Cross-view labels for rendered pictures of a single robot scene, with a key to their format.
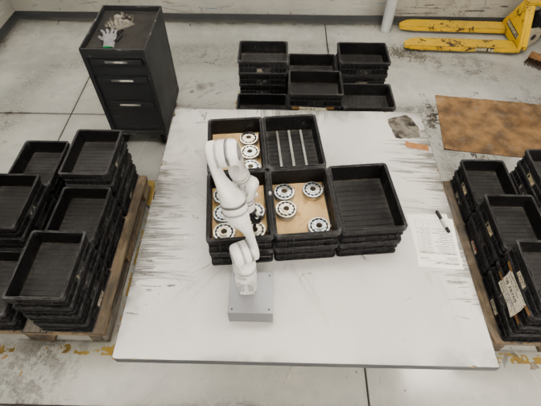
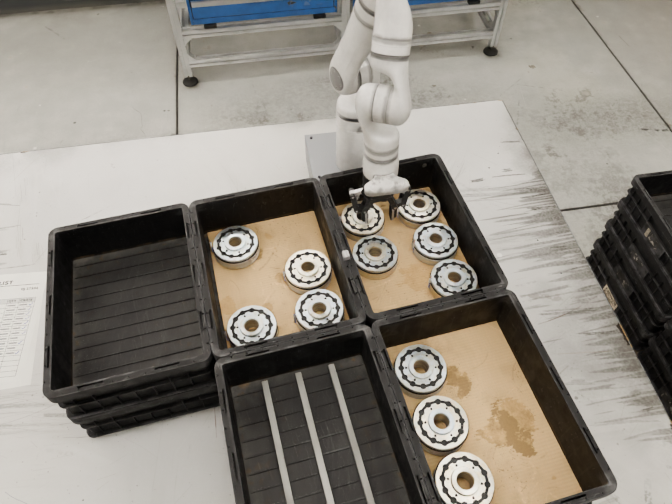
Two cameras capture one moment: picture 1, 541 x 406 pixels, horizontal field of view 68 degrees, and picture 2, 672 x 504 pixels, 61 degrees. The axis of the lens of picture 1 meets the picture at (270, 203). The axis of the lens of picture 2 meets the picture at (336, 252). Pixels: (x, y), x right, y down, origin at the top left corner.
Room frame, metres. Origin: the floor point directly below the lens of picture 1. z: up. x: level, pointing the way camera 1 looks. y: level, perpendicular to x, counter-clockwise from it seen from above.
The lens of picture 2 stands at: (1.88, -0.14, 1.88)
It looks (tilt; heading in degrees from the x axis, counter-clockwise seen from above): 54 degrees down; 170
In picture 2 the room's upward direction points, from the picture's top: straight up
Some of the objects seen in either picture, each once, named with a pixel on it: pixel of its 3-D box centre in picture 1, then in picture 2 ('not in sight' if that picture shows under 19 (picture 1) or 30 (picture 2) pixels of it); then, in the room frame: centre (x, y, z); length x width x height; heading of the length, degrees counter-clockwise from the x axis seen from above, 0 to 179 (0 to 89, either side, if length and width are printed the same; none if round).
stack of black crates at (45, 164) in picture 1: (47, 178); not in sight; (1.83, 1.53, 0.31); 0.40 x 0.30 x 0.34; 179
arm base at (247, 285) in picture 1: (245, 275); (353, 137); (0.80, 0.10, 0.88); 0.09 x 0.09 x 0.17; 2
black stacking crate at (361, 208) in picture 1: (363, 203); (132, 305); (1.20, -0.45, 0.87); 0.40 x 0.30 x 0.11; 5
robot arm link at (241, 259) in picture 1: (243, 258); (356, 84); (0.79, 0.10, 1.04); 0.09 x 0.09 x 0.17; 24
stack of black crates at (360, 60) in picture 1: (358, 76); not in sight; (2.94, -0.74, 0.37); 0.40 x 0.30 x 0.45; 89
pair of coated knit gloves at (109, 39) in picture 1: (108, 37); not in sight; (2.65, 1.15, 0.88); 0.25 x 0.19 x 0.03; 179
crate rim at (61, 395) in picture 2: (365, 196); (125, 292); (1.20, -0.45, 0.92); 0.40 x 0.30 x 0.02; 5
